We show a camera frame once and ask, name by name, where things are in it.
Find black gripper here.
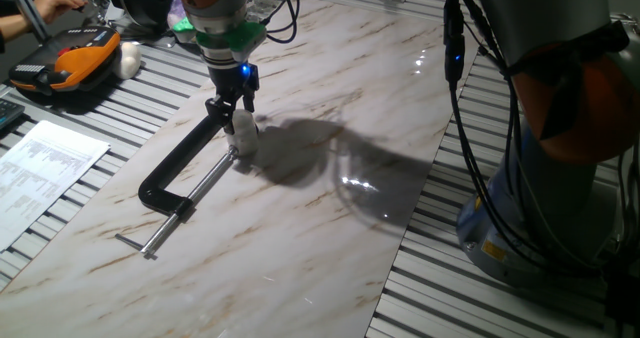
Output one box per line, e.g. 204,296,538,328
204,61,261,135

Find person hand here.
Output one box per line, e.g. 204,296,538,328
32,0,87,25

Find black metal C-clamp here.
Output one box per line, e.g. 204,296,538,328
114,109,261,260

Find clear plastic bottle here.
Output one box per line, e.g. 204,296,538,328
246,0,277,24

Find purple plastic bag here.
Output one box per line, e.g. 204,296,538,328
167,0,189,29

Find marble pattern board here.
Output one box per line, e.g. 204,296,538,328
0,0,466,338

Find black round reel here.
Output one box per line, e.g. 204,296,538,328
106,0,174,29

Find orange black teach pendant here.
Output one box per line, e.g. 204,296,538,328
8,26,122,97

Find white printed paper sheet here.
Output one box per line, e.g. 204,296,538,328
0,119,111,253

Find dark blue cable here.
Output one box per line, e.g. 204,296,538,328
262,0,321,45

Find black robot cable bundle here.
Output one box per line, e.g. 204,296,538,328
442,0,606,279

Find grey aluminium frame leg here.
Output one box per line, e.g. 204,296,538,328
4,0,51,44

